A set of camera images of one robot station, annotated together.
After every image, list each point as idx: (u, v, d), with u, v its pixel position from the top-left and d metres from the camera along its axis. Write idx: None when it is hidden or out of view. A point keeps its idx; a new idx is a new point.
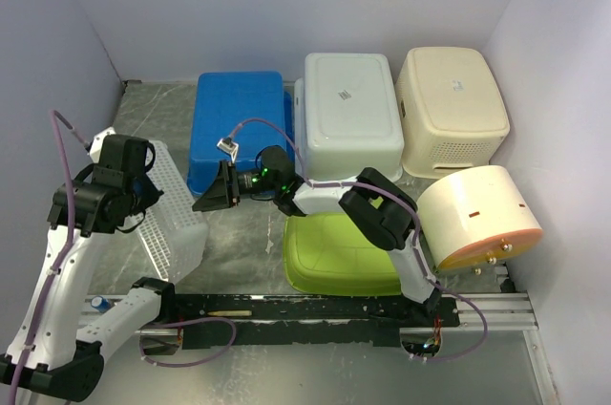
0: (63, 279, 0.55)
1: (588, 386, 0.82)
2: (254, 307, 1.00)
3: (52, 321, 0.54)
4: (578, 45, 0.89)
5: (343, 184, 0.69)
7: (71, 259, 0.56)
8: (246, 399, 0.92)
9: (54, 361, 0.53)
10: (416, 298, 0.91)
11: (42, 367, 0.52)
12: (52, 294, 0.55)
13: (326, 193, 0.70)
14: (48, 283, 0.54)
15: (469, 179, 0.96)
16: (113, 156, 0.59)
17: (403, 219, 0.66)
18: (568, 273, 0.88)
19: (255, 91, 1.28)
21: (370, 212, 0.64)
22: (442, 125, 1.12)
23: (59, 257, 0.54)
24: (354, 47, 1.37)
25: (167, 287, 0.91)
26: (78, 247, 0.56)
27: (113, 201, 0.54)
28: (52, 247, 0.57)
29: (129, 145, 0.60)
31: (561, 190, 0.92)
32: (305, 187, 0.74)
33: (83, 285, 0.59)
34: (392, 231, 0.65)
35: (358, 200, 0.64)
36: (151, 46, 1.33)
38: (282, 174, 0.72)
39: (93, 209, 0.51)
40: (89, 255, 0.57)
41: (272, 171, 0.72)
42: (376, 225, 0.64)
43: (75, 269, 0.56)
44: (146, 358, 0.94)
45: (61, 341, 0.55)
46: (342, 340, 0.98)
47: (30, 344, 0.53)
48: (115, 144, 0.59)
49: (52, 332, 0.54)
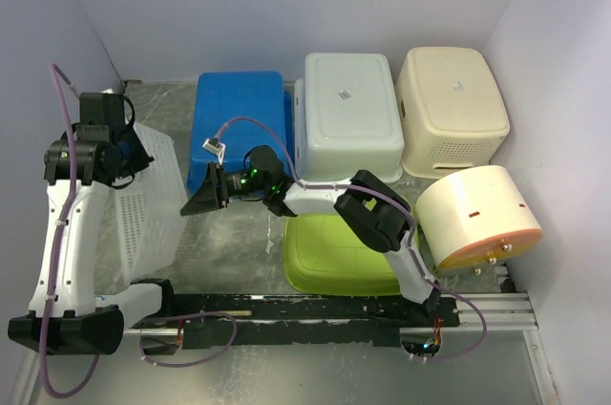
0: (73, 230, 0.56)
1: (588, 386, 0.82)
2: (254, 308, 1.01)
3: (70, 269, 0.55)
4: (578, 44, 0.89)
5: (337, 186, 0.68)
7: (76, 209, 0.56)
8: (246, 399, 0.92)
9: (81, 309, 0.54)
10: (416, 299, 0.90)
11: (70, 314, 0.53)
12: (65, 245, 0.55)
13: (321, 195, 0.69)
14: (58, 235, 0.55)
15: (469, 179, 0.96)
16: (94, 111, 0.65)
17: (396, 221, 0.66)
18: (568, 272, 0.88)
19: (255, 91, 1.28)
21: (366, 216, 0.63)
22: (442, 125, 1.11)
23: (66, 206, 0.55)
24: (354, 47, 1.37)
25: (166, 283, 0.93)
26: (82, 197, 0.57)
27: (106, 152, 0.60)
28: (55, 202, 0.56)
29: (107, 98, 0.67)
31: (561, 190, 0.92)
32: (295, 187, 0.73)
33: (92, 236, 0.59)
34: (387, 233, 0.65)
35: (353, 202, 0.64)
36: (151, 46, 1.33)
38: (272, 175, 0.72)
39: (89, 159, 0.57)
40: (93, 204, 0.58)
41: (263, 172, 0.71)
42: (372, 228, 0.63)
43: (83, 219, 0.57)
44: (146, 358, 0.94)
45: (83, 290, 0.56)
46: (342, 340, 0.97)
47: (52, 295, 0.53)
48: (94, 100, 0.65)
49: (73, 281, 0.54)
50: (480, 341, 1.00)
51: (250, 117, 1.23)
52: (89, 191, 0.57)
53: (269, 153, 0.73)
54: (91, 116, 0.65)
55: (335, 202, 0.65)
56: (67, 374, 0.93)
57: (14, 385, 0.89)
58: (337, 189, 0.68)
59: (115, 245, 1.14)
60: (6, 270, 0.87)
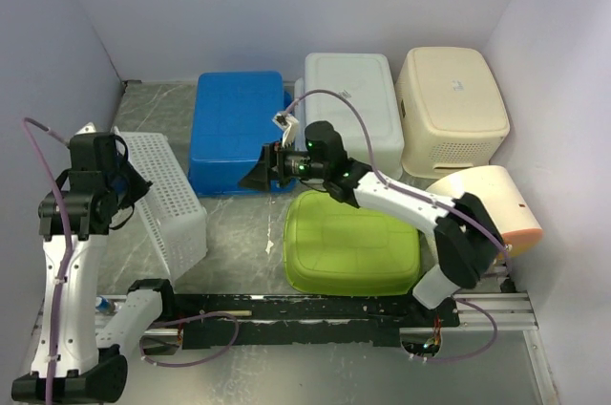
0: (73, 287, 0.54)
1: (588, 386, 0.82)
2: (254, 308, 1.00)
3: (71, 328, 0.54)
4: (578, 45, 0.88)
5: (436, 203, 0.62)
7: (74, 265, 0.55)
8: (246, 399, 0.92)
9: (84, 365, 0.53)
10: (425, 303, 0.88)
11: (73, 373, 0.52)
12: (65, 304, 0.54)
13: (410, 204, 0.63)
14: (57, 293, 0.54)
15: (469, 180, 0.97)
16: (84, 158, 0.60)
17: (488, 259, 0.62)
18: (568, 272, 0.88)
19: (256, 91, 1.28)
21: (467, 250, 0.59)
22: (442, 125, 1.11)
23: (63, 265, 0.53)
24: (354, 47, 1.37)
25: (164, 283, 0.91)
26: (79, 251, 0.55)
27: (101, 201, 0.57)
28: (52, 259, 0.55)
29: (98, 141, 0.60)
31: (561, 190, 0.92)
32: (371, 180, 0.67)
33: (93, 289, 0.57)
34: (474, 267, 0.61)
35: (453, 225, 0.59)
36: (151, 46, 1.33)
38: (327, 151, 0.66)
39: (85, 215, 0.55)
40: (91, 259, 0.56)
41: (318, 144, 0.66)
42: (469, 266, 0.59)
43: (81, 274, 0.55)
44: (146, 358, 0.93)
45: (86, 345, 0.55)
46: (342, 340, 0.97)
47: (53, 355, 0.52)
48: (85, 146, 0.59)
49: (74, 339, 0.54)
50: (494, 340, 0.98)
51: (250, 117, 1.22)
52: (87, 245, 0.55)
53: (327, 127, 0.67)
54: (81, 161, 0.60)
55: (436, 219, 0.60)
56: None
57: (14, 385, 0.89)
58: (434, 206, 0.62)
59: (115, 245, 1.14)
60: (5, 270, 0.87)
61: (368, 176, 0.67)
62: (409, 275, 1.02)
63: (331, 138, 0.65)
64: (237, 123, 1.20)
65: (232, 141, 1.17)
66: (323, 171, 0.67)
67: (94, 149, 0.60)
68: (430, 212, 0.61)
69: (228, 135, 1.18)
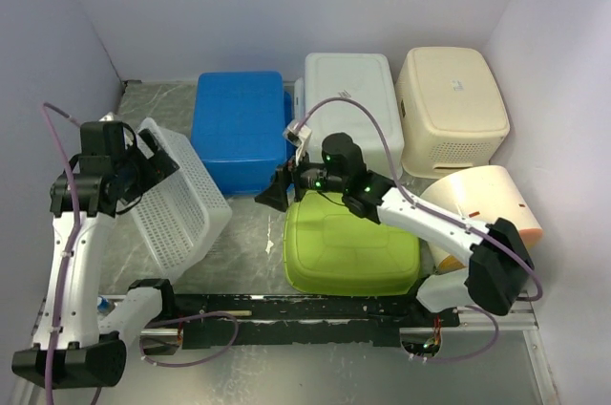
0: (79, 260, 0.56)
1: (588, 386, 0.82)
2: (254, 308, 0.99)
3: (74, 301, 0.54)
4: (578, 45, 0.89)
5: (471, 229, 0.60)
7: (81, 239, 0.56)
8: (246, 399, 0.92)
9: (84, 340, 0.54)
10: (427, 305, 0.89)
11: (74, 345, 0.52)
12: (72, 275, 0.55)
13: (442, 228, 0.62)
14: (64, 266, 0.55)
15: (469, 180, 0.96)
16: (94, 142, 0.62)
17: (519, 287, 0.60)
18: (568, 272, 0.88)
19: (255, 90, 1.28)
21: (501, 281, 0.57)
22: (442, 125, 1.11)
23: (72, 237, 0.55)
24: (354, 47, 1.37)
25: (164, 283, 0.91)
26: (88, 227, 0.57)
27: (110, 183, 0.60)
28: (60, 234, 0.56)
29: (108, 127, 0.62)
31: (561, 190, 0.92)
32: (397, 196, 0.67)
33: (98, 266, 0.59)
34: (508, 296, 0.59)
35: (488, 255, 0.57)
36: (152, 46, 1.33)
38: (347, 165, 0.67)
39: (94, 194, 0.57)
40: (98, 234, 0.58)
41: (337, 158, 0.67)
42: (503, 296, 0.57)
43: (88, 248, 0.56)
44: (146, 358, 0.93)
45: (88, 321, 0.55)
46: (342, 340, 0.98)
47: (56, 327, 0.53)
48: (94, 131, 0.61)
49: (77, 311, 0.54)
50: (494, 341, 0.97)
51: (251, 117, 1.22)
52: (94, 223, 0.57)
53: (347, 140, 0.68)
54: (92, 147, 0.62)
55: (471, 246, 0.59)
56: None
57: (14, 385, 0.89)
58: (469, 232, 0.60)
59: (115, 245, 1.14)
60: (5, 270, 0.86)
61: (391, 191, 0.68)
62: (410, 276, 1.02)
63: (348, 151, 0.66)
64: (237, 123, 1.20)
65: (232, 142, 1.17)
66: (342, 184, 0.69)
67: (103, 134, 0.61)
68: (464, 238, 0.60)
69: (229, 135, 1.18)
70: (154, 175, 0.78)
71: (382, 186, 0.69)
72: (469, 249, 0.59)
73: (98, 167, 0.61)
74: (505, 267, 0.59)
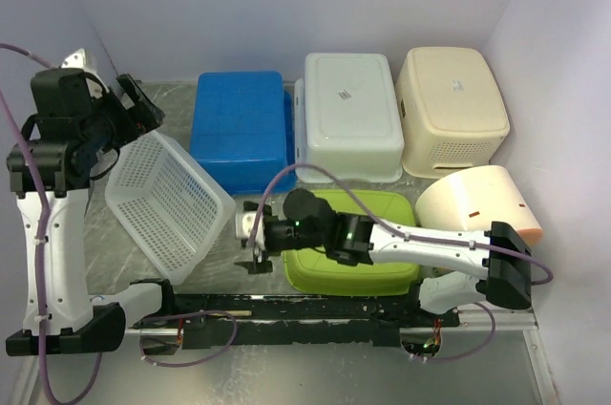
0: (53, 245, 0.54)
1: (588, 386, 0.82)
2: (254, 308, 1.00)
3: (57, 287, 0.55)
4: (578, 44, 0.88)
5: (474, 245, 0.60)
7: (53, 223, 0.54)
8: (246, 399, 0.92)
9: (77, 323, 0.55)
10: (432, 309, 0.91)
11: (67, 330, 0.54)
12: (50, 261, 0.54)
13: (447, 252, 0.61)
14: (39, 253, 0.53)
15: (469, 180, 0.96)
16: (51, 100, 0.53)
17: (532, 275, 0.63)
18: (568, 272, 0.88)
19: (255, 90, 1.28)
21: (523, 286, 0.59)
22: (442, 125, 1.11)
23: (41, 224, 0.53)
24: (354, 46, 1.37)
25: (164, 284, 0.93)
26: (57, 210, 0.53)
27: (76, 152, 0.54)
28: (30, 219, 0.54)
29: (64, 81, 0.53)
31: (561, 190, 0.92)
32: (386, 236, 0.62)
33: (75, 245, 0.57)
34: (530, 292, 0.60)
35: (505, 270, 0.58)
36: (151, 46, 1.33)
38: (320, 222, 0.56)
39: (58, 171, 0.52)
40: (72, 215, 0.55)
41: (308, 221, 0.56)
42: (528, 298, 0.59)
43: (62, 233, 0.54)
44: (146, 358, 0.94)
45: (77, 302, 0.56)
46: (342, 339, 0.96)
47: (44, 314, 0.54)
48: (48, 87, 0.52)
49: (63, 298, 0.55)
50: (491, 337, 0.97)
51: (251, 117, 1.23)
52: (64, 203, 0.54)
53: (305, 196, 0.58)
54: (49, 107, 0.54)
55: (483, 262, 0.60)
56: (66, 373, 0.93)
57: (14, 384, 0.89)
58: (474, 248, 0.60)
59: (115, 245, 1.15)
60: (5, 270, 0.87)
61: (375, 229, 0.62)
62: (409, 275, 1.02)
63: (318, 209, 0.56)
64: (238, 123, 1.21)
65: (232, 142, 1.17)
66: (322, 241, 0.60)
67: (61, 91, 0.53)
68: (472, 256, 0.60)
69: (229, 135, 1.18)
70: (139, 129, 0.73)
71: (363, 229, 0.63)
72: (482, 266, 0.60)
73: (60, 131, 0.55)
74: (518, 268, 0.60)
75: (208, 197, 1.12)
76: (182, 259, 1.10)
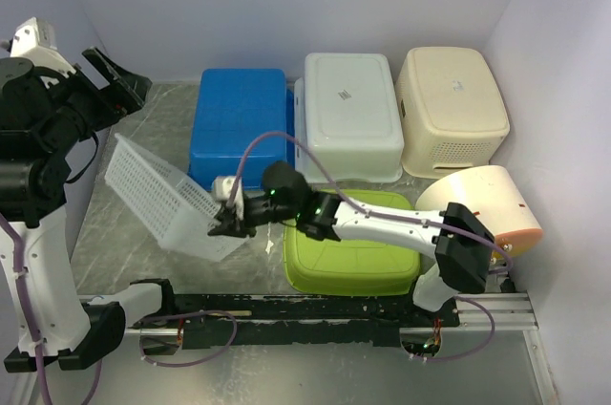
0: (35, 273, 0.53)
1: (589, 386, 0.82)
2: (254, 308, 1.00)
3: (49, 313, 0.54)
4: (577, 45, 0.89)
5: (427, 223, 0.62)
7: (31, 253, 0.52)
8: (246, 399, 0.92)
9: (75, 342, 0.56)
10: (429, 309, 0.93)
11: (65, 351, 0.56)
12: (34, 290, 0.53)
13: (401, 228, 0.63)
14: (21, 286, 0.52)
15: (470, 180, 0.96)
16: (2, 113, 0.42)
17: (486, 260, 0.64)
18: (568, 272, 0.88)
19: (256, 87, 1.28)
21: (469, 262, 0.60)
22: (442, 125, 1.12)
23: (17, 257, 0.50)
24: (355, 46, 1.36)
25: (164, 282, 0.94)
26: (32, 243, 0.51)
27: (45, 169, 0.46)
28: (4, 250, 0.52)
29: (10, 88, 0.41)
31: (561, 189, 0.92)
32: (347, 211, 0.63)
33: (59, 266, 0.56)
34: (478, 274, 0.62)
35: (454, 245, 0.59)
36: (152, 45, 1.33)
38: (293, 191, 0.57)
39: (26, 199, 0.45)
40: (49, 243, 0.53)
41: (283, 191, 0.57)
42: (474, 276, 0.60)
43: (42, 262, 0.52)
44: (146, 358, 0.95)
45: (71, 323, 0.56)
46: (342, 339, 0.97)
47: (39, 339, 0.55)
48: None
49: (56, 324, 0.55)
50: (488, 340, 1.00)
51: (251, 115, 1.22)
52: (38, 234, 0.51)
53: (290, 170, 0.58)
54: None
55: (432, 239, 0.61)
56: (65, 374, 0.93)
57: (14, 386, 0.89)
58: (426, 225, 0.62)
59: (115, 244, 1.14)
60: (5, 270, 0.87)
61: (342, 206, 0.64)
62: (410, 275, 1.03)
63: (293, 179, 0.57)
64: (238, 121, 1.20)
65: (233, 140, 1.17)
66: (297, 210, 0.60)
67: (10, 100, 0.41)
68: (424, 233, 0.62)
69: (229, 133, 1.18)
70: (117, 112, 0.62)
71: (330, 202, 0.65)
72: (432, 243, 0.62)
73: (20, 147, 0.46)
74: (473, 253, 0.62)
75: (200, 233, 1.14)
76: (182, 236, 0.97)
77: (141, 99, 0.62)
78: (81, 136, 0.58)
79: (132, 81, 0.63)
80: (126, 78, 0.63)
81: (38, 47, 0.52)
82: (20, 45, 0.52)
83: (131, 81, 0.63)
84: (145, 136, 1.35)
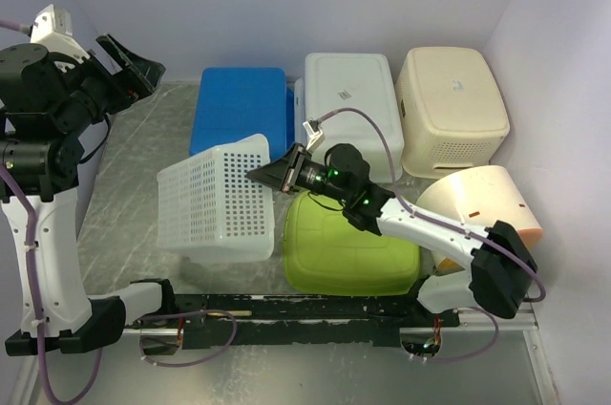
0: (46, 245, 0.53)
1: (589, 385, 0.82)
2: (254, 307, 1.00)
3: (53, 292, 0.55)
4: (577, 44, 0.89)
5: (470, 234, 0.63)
7: (43, 227, 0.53)
8: (246, 399, 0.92)
9: (76, 325, 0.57)
10: (430, 309, 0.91)
11: (66, 331, 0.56)
12: (41, 266, 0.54)
13: (442, 236, 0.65)
14: (31, 258, 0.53)
15: (469, 179, 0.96)
16: (21, 97, 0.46)
17: (523, 285, 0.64)
18: (568, 272, 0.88)
19: (255, 87, 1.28)
21: (504, 283, 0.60)
22: (442, 125, 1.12)
23: (30, 229, 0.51)
24: (355, 46, 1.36)
25: (164, 280, 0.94)
26: (45, 216, 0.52)
27: (63, 150, 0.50)
28: (16, 223, 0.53)
29: (31, 74, 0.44)
31: (561, 189, 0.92)
32: (400, 210, 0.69)
33: (68, 246, 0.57)
34: (513, 297, 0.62)
35: (492, 262, 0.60)
36: (152, 45, 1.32)
38: (354, 178, 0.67)
39: (42, 174, 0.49)
40: (60, 220, 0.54)
41: (346, 174, 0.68)
42: (507, 297, 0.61)
43: (52, 237, 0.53)
44: (146, 358, 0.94)
45: (73, 304, 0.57)
46: (342, 340, 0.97)
47: (42, 318, 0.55)
48: (13, 84, 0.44)
49: (60, 303, 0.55)
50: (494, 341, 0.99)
51: (251, 115, 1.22)
52: (51, 208, 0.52)
53: (355, 155, 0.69)
54: (17, 103, 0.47)
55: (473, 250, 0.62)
56: (65, 374, 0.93)
57: (14, 385, 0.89)
58: (468, 237, 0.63)
59: (115, 245, 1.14)
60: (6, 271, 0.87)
61: (391, 202, 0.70)
62: (409, 275, 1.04)
63: (357, 168, 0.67)
64: (239, 122, 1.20)
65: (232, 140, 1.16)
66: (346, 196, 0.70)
67: (25, 85, 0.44)
68: (464, 244, 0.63)
69: (229, 133, 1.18)
70: (130, 95, 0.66)
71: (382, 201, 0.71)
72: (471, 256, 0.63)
73: (38, 127, 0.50)
74: (508, 270, 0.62)
75: (213, 213, 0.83)
76: (240, 159, 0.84)
77: (152, 85, 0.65)
78: (94, 119, 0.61)
79: (145, 67, 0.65)
80: (139, 63, 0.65)
81: (52, 33, 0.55)
82: (38, 31, 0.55)
83: (144, 68, 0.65)
84: (145, 136, 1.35)
